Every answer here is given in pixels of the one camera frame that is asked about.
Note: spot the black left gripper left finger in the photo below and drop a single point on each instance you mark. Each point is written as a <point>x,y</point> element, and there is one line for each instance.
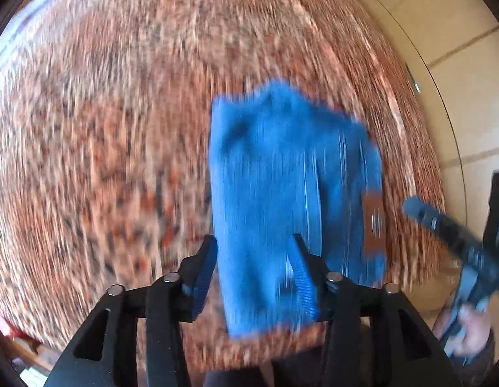
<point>103,351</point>

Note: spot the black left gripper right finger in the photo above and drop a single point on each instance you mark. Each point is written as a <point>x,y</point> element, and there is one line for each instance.
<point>404,351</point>

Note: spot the blue denim pants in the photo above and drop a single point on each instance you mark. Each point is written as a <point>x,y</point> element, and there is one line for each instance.
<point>281,165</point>

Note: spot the person's right hand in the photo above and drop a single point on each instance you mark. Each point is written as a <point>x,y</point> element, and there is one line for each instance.
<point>475,336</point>

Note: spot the wooden wardrobe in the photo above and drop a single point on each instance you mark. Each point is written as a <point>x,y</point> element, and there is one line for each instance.
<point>451,52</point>

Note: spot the leopard print bedspread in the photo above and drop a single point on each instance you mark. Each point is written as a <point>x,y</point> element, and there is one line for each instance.
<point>104,134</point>

